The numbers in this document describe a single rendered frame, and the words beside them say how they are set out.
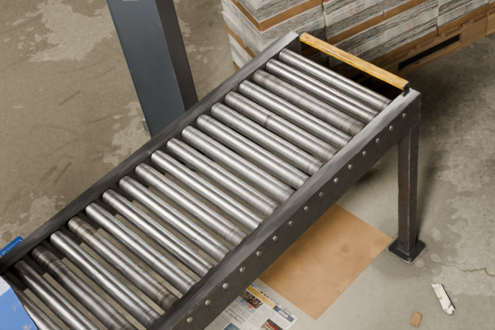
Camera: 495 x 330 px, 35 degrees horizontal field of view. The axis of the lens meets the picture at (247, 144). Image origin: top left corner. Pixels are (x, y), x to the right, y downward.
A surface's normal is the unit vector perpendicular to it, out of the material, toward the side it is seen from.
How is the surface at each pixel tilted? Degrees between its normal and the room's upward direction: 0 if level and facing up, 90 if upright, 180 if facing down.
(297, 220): 90
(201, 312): 90
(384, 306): 0
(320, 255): 0
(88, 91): 0
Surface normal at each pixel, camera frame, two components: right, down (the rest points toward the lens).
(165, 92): -0.12, 0.73
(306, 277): -0.14, -0.68
